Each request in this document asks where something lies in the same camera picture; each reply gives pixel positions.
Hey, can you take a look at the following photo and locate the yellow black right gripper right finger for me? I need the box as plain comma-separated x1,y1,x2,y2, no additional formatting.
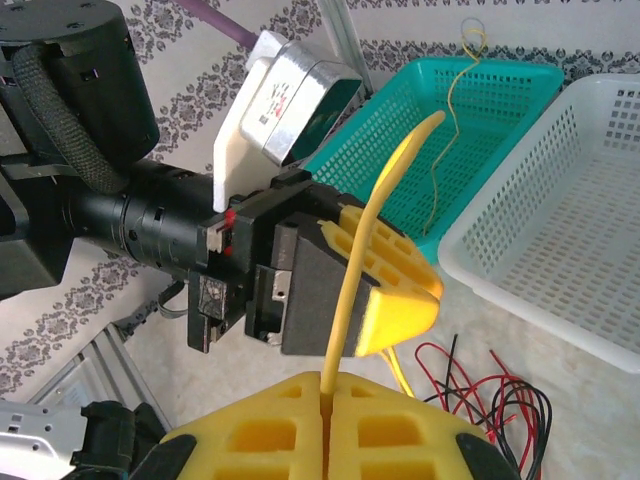
327,372,524,480

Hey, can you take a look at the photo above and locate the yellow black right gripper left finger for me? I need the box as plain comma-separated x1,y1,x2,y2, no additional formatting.
130,370,329,480

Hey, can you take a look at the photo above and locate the thin yellow cable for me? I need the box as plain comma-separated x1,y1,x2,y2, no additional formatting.
422,27,490,237
319,109,447,401

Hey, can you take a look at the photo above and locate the thin red cable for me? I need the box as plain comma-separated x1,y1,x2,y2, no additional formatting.
413,341,484,416
464,348,521,451

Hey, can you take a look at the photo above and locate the thin black cable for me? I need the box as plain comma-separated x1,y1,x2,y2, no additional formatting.
423,333,481,416
477,377,555,480

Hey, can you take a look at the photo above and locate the teal plastic basket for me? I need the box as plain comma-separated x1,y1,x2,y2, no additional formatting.
303,56,567,262

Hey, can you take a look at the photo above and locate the white plastic basket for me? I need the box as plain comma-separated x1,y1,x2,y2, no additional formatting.
436,73,640,375

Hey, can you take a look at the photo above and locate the aluminium side rail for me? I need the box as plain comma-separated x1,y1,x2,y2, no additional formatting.
27,319,174,436

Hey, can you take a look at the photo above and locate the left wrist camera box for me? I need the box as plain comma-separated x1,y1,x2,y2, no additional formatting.
212,29,365,214

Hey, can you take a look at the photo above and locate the black braided cable sleeve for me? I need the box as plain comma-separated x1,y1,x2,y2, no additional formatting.
10,44,132,195

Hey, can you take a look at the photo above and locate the aluminium corner post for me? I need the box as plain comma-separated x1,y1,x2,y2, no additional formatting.
318,0,375,104

